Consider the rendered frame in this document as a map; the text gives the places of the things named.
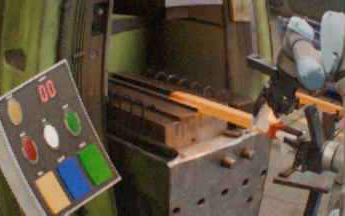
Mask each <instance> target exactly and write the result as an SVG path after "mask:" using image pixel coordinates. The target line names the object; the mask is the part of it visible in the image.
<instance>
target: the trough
mask: <svg viewBox="0 0 345 216"><path fill-rule="evenodd" d="M108 77H111V78H113V79H116V80H118V81H121V82H123V81H124V82H127V83H129V84H132V85H135V86H138V87H141V88H144V89H147V90H150V91H153V92H156V93H159V94H162V95H165V96H168V97H170V94H171V93H174V92H171V91H168V90H165V89H162V88H159V87H156V86H153V85H150V84H147V83H144V82H140V81H137V80H134V79H131V78H129V77H127V78H126V77H123V76H120V75H118V74H115V73H113V74H109V75H108Z"/></svg>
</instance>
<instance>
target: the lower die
mask: <svg viewBox="0 0 345 216"><path fill-rule="evenodd" d="M113 73H115V74H118V75H120V76H123V77H126V78H127V77H129V78H131V79H134V80H137V81H140V82H144V83H147V84H150V85H153V86H156V87H159V88H162V89H165V90H168V91H171V92H174V93H175V92H182V93H186V94H189V95H192V96H195V97H199V98H202V99H205V100H209V101H212V102H215V103H218V104H222V105H224V106H227V107H228V103H226V102H223V101H221V100H216V99H214V98H211V97H208V96H205V95H202V94H198V93H195V92H192V91H189V90H186V89H183V88H178V87H176V86H173V85H170V84H166V83H164V82H160V81H157V80H154V79H151V78H148V77H144V76H141V75H138V74H135V73H130V72H127V71H121V72H108V75H109V74H113ZM108 87H109V88H110V89H111V91H113V90H119V91H120V92H121V95H123V94H129V95H130V96H131V98H132V100H133V99H135V98H141V99H142V100H143V102H144V105H145V104H146V103H148V102H152V103H154V104H155V106H156V113H153V106H152V105H148V106H147V107H146V109H145V131H146V135H147V136H148V137H150V138H152V139H155V140H157V141H160V142H162V143H165V144H167V145H169V146H172V147H174V148H176V150H177V149H180V148H183V147H186V146H190V145H193V144H196V143H199V142H202V141H205V140H209V139H212V138H214V137H217V136H220V135H221V134H223V132H224V131H225V130H227V121H225V120H222V119H220V118H217V117H214V116H211V115H208V114H205V113H201V108H200V107H197V106H194V105H191V104H188V103H185V102H182V101H180V100H177V99H174V98H171V97H168V96H165V95H162V94H159V93H156V92H153V91H150V90H147V89H144V88H141V87H138V86H135V85H132V84H129V83H127V82H124V81H123V82H121V81H118V80H116V79H113V78H111V77H108ZM119 101H120V99H119V94H118V93H117V92H114V94H113V95H112V117H113V121H114V122H115V123H117V124H119V122H120V109H119ZM142 109H143V108H141V102H140V101H135V102H134V104H133V126H134V130H135V131H136V132H138V133H140V134H142ZM109 117H110V111H109V91H108V92H107V96H106V118H107V119H109ZM122 121H123V125H124V126H125V127H126V128H128V129H130V128H129V127H130V105H129V98H128V97H127V96H125V97H123V99H122ZM193 138H194V139H195V141H194V142H193V143H192V142H191V140H192V139H193Z"/></svg>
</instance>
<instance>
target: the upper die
mask: <svg viewBox="0 0 345 216"><path fill-rule="evenodd" d="M114 3H116V4H120V3H121V4H134V5H137V4H139V5H149V6H159V7H168V6H182V5H196V4H197V5H202V4H207V5H209V4H215V5H216V4H223V2H222V0H114Z"/></svg>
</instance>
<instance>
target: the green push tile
mask: <svg viewBox="0 0 345 216"><path fill-rule="evenodd" d="M76 155H77V156H78V158H79V159H80V161H81V164H82V166H83V168H84V170H85V171H86V172H87V174H88V176H89V177H90V179H91V181H92V182H93V184H94V186H96V187H97V186H98V185H100V184H102V182H105V180H107V179H108V178H110V177H111V176H112V173H111V171H110V169H109V168H108V166H107V164H106V163H105V161H104V160H103V158H102V156H101V154H100V152H99V150H98V149H97V147H96V145H95V143H92V144H91V145H90V144H89V146H87V147H86V148H84V149H83V150H82V151H81V150H80V151H79V152H78V153H76Z"/></svg>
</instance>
